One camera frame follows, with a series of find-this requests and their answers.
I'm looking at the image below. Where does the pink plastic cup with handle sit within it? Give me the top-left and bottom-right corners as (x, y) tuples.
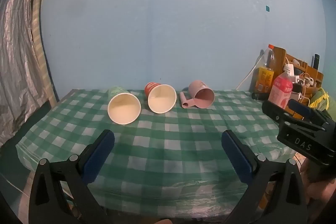
(180, 80), (215, 109)

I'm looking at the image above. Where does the green checkered tablecloth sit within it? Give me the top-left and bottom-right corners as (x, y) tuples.
(16, 89), (298, 220)

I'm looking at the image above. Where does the pink drink bottle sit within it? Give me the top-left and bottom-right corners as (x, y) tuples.
(268, 69), (294, 109)

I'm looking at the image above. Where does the yellow green cloth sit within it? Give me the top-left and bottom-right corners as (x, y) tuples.
(309, 88), (336, 117)

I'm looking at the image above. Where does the silver foil curtain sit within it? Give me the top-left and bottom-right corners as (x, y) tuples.
(0, 0), (58, 147)

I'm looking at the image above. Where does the white cable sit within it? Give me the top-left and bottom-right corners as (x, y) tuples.
(234, 55), (264, 90)

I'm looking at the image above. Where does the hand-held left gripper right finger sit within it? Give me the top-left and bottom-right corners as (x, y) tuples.
(221, 130), (307, 224)

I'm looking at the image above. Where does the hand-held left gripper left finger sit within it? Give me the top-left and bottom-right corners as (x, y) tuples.
(28, 130), (115, 224)

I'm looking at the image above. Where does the green paper cup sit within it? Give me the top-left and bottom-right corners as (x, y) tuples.
(108, 86), (142, 125)

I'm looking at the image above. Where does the red paper cup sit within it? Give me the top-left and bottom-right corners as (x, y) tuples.
(144, 82), (177, 114)

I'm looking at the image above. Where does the person's right hand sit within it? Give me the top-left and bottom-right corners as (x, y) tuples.
(299, 158), (336, 205)

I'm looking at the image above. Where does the wooden desk organizer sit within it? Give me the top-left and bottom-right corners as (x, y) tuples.
(273, 47), (325, 98)

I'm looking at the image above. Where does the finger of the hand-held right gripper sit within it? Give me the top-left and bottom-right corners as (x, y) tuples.
(262, 100), (297, 126)
(288, 99), (334, 126)

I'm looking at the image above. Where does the white charger with cables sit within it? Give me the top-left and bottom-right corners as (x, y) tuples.
(283, 57), (315, 88)

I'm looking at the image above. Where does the clear bottle with orange label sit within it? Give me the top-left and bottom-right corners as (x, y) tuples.
(255, 44), (276, 94)

